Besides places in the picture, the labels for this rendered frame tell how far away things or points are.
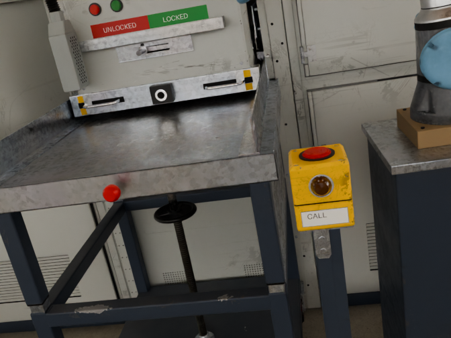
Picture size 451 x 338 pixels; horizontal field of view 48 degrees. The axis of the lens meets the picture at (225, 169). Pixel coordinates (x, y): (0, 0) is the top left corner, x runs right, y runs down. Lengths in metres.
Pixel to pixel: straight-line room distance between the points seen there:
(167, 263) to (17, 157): 0.82
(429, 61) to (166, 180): 0.52
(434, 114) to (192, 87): 0.62
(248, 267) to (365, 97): 0.72
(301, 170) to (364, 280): 1.20
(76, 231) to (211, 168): 1.02
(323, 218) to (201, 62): 0.77
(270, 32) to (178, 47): 0.31
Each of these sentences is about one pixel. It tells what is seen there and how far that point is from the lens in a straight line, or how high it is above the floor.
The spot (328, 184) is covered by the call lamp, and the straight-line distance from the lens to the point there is 0.68.
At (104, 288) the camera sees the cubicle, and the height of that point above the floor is 0.17.
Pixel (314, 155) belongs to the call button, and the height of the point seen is 0.91.
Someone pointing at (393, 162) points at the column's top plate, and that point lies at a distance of 1.08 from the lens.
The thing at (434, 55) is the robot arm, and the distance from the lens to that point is 0.98.
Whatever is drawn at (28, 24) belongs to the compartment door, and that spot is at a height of 1.13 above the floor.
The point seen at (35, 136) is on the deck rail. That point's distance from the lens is 1.32.
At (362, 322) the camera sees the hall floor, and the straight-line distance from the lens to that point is 1.85.
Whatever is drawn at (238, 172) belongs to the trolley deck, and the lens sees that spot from 0.94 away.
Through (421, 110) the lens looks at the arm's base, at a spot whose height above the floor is 0.82.
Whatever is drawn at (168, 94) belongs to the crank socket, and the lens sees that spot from 1.39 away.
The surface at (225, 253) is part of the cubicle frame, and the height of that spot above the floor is 0.26.
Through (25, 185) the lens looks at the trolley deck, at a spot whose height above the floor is 0.84.
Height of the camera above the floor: 1.14
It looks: 20 degrees down
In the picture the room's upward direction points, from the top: 11 degrees counter-clockwise
